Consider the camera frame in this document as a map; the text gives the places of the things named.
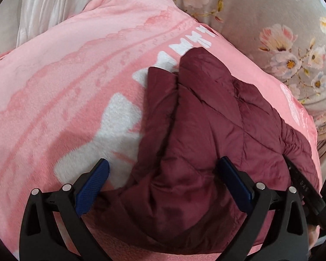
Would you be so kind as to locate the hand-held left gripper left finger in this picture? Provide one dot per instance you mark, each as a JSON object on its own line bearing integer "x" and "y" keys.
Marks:
{"x": 93, "y": 185}

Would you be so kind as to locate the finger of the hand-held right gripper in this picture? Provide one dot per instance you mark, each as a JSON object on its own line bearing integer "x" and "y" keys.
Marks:
{"x": 304, "y": 183}

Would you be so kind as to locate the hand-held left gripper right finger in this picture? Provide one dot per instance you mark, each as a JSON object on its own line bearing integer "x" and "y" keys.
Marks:
{"x": 235, "y": 185}

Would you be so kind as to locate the maroon puffer jacket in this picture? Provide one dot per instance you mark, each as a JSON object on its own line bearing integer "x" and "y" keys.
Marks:
{"x": 206, "y": 130}

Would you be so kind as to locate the pink fleece blanket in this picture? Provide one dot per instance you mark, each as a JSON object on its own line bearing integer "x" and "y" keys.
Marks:
{"x": 65, "y": 92}

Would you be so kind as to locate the grey floral quilt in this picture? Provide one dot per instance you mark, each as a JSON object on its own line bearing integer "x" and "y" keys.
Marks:
{"x": 260, "y": 11}

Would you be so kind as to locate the white satin curtain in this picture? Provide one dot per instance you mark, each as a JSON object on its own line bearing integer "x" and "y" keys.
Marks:
{"x": 51, "y": 2}

